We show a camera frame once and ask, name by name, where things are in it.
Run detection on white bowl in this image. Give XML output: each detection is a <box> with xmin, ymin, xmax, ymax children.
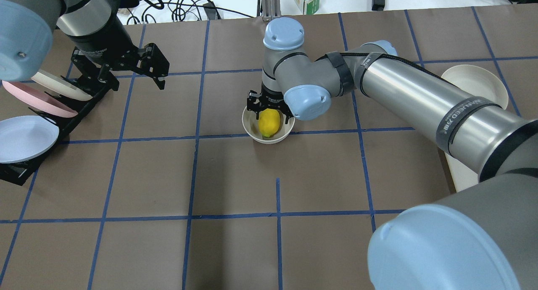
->
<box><xmin>242</xmin><ymin>108</ymin><xmax>295</xmax><ymax>144</ymax></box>

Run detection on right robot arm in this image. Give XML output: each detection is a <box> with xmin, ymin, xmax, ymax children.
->
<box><xmin>246</xmin><ymin>17</ymin><xmax>538</xmax><ymax>290</ymax></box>

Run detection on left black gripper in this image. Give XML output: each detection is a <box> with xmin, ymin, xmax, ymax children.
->
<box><xmin>71</xmin><ymin>17</ymin><xmax>170</xmax><ymax>92</ymax></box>

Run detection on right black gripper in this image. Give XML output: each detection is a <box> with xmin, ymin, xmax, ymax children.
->
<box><xmin>246</xmin><ymin>86</ymin><xmax>293</xmax><ymax>124</ymax></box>

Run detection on aluminium frame post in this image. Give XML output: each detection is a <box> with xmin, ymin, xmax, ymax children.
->
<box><xmin>257</xmin><ymin>0</ymin><xmax>282</xmax><ymax>22</ymax></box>

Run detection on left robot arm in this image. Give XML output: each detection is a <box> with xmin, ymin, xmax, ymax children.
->
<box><xmin>0</xmin><ymin>0</ymin><xmax>169</xmax><ymax>90</ymax></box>

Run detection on cream plate in rack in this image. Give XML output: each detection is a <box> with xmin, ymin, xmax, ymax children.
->
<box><xmin>31</xmin><ymin>69</ymin><xmax>92</xmax><ymax>102</ymax></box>

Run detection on black dish rack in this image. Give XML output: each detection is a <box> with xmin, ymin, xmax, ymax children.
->
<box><xmin>0</xmin><ymin>77</ymin><xmax>110</xmax><ymax>185</ymax></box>

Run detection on yellow lemon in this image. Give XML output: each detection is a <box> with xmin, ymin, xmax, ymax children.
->
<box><xmin>258</xmin><ymin>108</ymin><xmax>281</xmax><ymax>137</ymax></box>

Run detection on pink plate in rack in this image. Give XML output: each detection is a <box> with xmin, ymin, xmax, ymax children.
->
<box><xmin>2</xmin><ymin>81</ymin><xmax>78</xmax><ymax>118</ymax></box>

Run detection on cream round plate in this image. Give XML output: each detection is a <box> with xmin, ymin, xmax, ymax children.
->
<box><xmin>441</xmin><ymin>64</ymin><xmax>509</xmax><ymax>110</ymax></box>

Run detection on blue plate in rack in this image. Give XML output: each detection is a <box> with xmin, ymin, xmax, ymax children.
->
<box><xmin>0</xmin><ymin>116</ymin><xmax>60</xmax><ymax>164</ymax></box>

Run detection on cream rectangular tray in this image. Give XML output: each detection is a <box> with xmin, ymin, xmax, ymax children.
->
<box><xmin>437</xmin><ymin>148</ymin><xmax>479</xmax><ymax>195</ymax></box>

